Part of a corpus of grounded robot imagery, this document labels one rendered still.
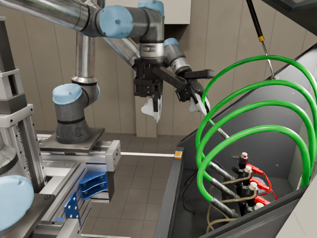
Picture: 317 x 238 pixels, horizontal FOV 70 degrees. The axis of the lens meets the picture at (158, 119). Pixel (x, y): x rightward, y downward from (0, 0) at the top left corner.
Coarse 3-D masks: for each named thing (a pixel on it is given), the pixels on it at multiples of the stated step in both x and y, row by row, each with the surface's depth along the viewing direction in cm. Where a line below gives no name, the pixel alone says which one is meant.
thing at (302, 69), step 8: (256, 56) 71; (264, 56) 69; (272, 56) 68; (280, 56) 67; (232, 64) 76; (240, 64) 74; (296, 64) 65; (224, 72) 78; (304, 72) 65; (312, 80) 64; (208, 88) 83
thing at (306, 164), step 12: (240, 132) 48; (252, 132) 47; (288, 132) 45; (228, 144) 49; (300, 144) 46; (204, 168) 52; (204, 192) 54; (216, 204) 55; (228, 216) 55; (240, 216) 55
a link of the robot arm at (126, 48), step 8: (80, 0) 79; (88, 0) 79; (96, 0) 84; (104, 40) 85; (112, 40) 83; (120, 40) 82; (128, 40) 83; (112, 48) 86; (120, 48) 83; (128, 48) 83; (136, 48) 84; (120, 56) 87; (128, 56) 84; (136, 56) 84; (128, 64) 87
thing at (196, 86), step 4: (180, 68) 90; (184, 68) 90; (188, 68) 90; (176, 72) 91; (180, 72) 90; (184, 72) 91; (184, 76) 91; (188, 80) 88; (192, 80) 88; (196, 80) 90; (188, 84) 87; (192, 84) 87; (196, 84) 89; (200, 84) 91; (184, 88) 89; (192, 88) 86; (196, 88) 87; (200, 88) 90; (176, 92) 92; (180, 92) 90; (184, 92) 89; (188, 92) 88; (196, 92) 87; (200, 92) 89; (180, 96) 92; (184, 96) 89; (188, 96) 88; (180, 100) 90; (184, 100) 90
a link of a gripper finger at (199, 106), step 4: (196, 96) 85; (192, 100) 87; (200, 100) 86; (192, 104) 87; (196, 104) 85; (200, 104) 84; (192, 108) 87; (196, 108) 86; (200, 108) 84; (204, 108) 85; (204, 112) 84
